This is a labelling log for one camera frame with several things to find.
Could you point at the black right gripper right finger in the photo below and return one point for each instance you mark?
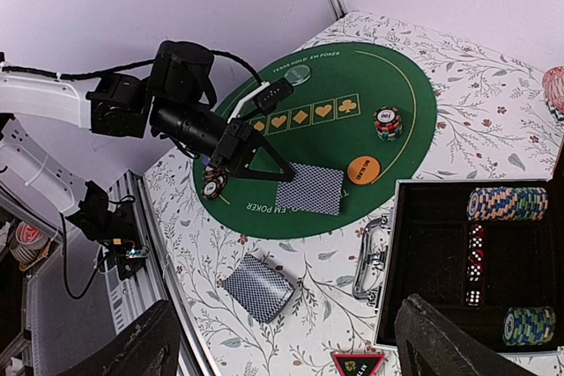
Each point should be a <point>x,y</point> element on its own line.
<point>455,340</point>

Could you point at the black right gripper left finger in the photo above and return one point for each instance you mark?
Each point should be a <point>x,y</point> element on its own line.
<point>150,345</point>

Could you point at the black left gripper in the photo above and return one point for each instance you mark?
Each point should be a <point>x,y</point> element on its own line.
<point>242,151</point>

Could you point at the green and red chip stack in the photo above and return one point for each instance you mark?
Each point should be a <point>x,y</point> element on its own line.
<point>215,180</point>

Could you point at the single playing card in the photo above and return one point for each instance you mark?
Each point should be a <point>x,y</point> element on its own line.
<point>313,189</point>

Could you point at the clear dealer button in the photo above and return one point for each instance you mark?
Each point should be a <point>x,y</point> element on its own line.
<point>298,74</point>

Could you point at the orange big blind button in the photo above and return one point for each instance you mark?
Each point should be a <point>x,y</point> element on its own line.
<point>363,170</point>

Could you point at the blue playing card deck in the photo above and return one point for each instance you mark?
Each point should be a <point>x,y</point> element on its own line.
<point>260,290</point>

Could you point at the small green chip stack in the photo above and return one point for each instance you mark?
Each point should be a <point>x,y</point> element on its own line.
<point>388,123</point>

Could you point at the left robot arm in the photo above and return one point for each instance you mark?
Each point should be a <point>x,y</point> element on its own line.
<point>176,101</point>

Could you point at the black die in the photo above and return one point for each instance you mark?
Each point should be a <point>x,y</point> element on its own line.
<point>473,297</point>

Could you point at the black red triangle token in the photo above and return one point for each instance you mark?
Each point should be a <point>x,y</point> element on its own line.
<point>356,364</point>

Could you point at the red dice row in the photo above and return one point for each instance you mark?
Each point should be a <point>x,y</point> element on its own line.
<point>475,265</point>

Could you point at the green blue chip stack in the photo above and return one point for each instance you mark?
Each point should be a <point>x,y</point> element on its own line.
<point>528,326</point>

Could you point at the aluminium poker chip case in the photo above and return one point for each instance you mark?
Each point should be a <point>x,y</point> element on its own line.
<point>428,254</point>

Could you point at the green round poker mat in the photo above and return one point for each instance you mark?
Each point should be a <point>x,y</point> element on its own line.
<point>328,122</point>

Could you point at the patterned ceramic bowl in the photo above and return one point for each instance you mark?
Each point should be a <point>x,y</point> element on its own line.
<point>552,83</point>

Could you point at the aluminium front rail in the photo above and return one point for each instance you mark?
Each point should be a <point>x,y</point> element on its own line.
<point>155,279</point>

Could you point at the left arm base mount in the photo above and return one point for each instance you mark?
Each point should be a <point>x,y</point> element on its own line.
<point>114,235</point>

